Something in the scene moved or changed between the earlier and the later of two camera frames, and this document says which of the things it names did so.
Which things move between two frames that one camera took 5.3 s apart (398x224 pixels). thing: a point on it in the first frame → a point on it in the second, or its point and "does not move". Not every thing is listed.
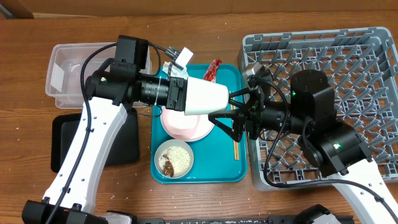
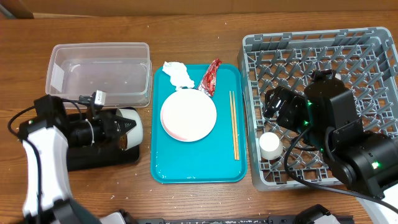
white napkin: (175, 71) does not move
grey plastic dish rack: (360, 65) does not move
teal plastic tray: (219, 158) does not move
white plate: (186, 128) does not move
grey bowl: (174, 158) → (133, 137)
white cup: (204, 97) → (270, 146)
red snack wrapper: (210, 73) does not move
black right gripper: (249, 109) → (291, 101)
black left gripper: (180, 103) → (107, 121)
